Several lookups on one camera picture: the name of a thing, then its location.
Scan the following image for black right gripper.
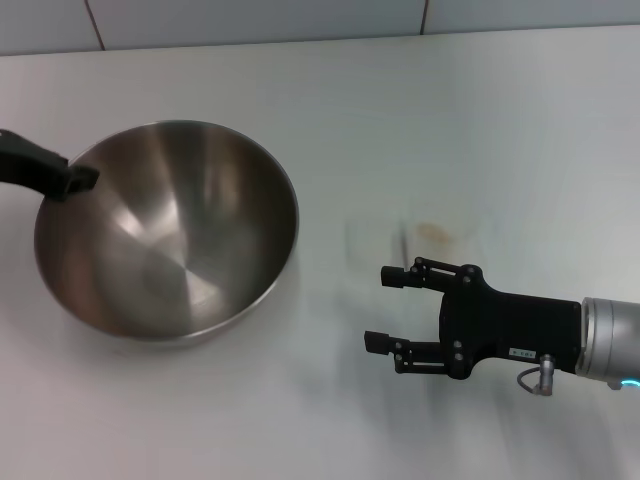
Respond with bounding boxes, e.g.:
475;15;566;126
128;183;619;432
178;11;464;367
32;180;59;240
363;256;584;380

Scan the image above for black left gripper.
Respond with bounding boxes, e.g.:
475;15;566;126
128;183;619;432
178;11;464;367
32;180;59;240
0;128;100;203

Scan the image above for clear plastic measuring cup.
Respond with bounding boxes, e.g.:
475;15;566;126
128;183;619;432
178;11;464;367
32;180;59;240
345;199;494;271

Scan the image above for stainless steel mixing bowl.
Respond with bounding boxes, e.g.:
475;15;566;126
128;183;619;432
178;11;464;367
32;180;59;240
33;119;300;351

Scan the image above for thin right wrist cable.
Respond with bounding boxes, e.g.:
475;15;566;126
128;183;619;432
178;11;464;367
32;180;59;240
517;367;544;394

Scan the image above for silver right wrist cable connector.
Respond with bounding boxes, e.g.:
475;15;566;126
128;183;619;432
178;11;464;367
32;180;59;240
533;353;556;396

